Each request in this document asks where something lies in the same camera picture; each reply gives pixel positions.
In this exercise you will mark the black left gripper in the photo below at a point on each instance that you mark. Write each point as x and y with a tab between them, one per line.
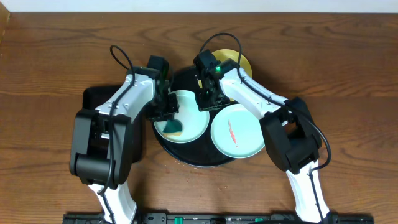
165	109

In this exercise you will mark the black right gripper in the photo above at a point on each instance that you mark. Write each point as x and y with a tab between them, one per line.
202	106

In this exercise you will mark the green yellow sponge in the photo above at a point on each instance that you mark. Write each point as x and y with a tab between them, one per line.
173	127

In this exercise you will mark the mint green plate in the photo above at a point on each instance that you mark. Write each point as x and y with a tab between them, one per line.
236	133
189	119

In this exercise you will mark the yellow plate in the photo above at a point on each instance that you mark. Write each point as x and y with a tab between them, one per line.
231	59

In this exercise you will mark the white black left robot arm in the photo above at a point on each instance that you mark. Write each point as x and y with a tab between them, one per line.
107	140

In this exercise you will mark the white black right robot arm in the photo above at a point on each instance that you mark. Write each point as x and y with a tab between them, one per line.
291	137

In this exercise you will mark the black round tray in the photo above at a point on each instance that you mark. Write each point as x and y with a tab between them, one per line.
194	146

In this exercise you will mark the black rectangular tray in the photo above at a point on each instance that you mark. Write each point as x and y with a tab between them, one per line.
97	95

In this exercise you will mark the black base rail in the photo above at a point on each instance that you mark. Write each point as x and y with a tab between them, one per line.
164	218

